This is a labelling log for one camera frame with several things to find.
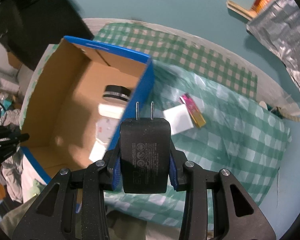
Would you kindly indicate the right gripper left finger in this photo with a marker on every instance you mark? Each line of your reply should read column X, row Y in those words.
column 112, row 173

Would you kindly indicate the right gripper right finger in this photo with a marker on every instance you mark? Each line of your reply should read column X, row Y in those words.
column 178, row 179

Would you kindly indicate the black power adapter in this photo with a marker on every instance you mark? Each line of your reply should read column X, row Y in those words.
column 144, row 154

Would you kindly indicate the white charger cube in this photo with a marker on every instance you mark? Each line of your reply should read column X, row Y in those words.
column 178, row 118

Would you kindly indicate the pink gold lighter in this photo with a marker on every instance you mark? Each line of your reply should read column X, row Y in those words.
column 193, row 110

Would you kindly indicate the white octagonal case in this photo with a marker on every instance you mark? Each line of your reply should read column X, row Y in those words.
column 105, row 129

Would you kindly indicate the blue-rimmed cardboard box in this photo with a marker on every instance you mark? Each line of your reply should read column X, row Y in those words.
column 60, row 108

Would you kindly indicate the white square box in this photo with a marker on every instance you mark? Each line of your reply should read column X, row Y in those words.
column 97, row 151

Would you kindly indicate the white oval case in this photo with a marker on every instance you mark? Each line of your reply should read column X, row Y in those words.
column 110, row 110

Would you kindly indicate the striped cloth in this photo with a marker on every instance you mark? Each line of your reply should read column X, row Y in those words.
column 10, row 119

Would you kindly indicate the green checkered tablecloth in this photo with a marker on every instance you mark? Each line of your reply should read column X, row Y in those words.
column 239, row 134

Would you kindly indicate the black hanging garment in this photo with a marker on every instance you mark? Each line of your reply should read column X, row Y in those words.
column 27, row 27

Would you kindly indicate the wooden window ledge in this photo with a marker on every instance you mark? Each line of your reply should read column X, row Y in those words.
column 248, row 14

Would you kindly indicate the silver foil curtain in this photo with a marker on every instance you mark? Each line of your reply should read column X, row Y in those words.
column 277, row 28

